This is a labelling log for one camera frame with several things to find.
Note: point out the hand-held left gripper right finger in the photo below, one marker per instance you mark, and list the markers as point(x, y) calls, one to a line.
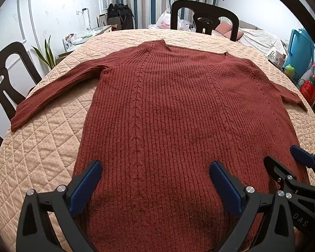
point(225, 189)

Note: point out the small black bag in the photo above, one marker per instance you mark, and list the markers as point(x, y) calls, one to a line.
point(111, 10)

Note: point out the black white patterned box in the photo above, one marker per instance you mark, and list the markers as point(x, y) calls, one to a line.
point(271, 55)

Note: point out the plain white plastic bag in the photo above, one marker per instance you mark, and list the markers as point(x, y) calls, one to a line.
point(183, 23)

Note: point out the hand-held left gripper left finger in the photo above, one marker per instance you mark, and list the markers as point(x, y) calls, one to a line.
point(85, 189)

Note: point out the peach quilted table cover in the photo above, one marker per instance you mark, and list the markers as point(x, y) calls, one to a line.
point(47, 141)

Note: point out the white patterned bedspread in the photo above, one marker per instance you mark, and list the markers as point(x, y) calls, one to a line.
point(262, 39)

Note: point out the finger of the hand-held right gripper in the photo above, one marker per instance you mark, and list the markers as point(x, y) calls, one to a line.
point(302, 156)
point(274, 168)

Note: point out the red gift bag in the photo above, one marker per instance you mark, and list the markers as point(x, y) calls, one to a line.
point(308, 93)

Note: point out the pink pillow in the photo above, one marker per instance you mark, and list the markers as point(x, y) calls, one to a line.
point(223, 28)
point(236, 34)

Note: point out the black backpack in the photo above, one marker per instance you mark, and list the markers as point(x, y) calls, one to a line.
point(126, 15)

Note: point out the white side desk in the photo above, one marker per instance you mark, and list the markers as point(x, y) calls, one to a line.
point(94, 32)

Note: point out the dark wooden chair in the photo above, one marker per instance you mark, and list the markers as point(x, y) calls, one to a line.
point(178, 13)
point(18, 55)

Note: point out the green potted plant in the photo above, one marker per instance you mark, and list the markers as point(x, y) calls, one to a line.
point(48, 57)

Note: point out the blue plastic jug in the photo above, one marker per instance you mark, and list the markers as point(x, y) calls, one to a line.
point(300, 52)

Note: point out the picture frame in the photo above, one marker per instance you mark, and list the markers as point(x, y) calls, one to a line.
point(102, 20)

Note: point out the rust red knit sweater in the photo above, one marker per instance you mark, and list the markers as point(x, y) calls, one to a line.
point(160, 110)

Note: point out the white red printed plastic bag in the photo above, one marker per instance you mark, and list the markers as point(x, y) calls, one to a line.
point(164, 21)

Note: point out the green frog toy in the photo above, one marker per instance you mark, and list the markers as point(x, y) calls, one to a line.
point(289, 71)

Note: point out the blue striped curtain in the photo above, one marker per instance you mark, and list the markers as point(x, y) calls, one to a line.
point(152, 0)

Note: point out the brown cardboard box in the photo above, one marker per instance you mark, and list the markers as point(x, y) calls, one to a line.
point(114, 23)

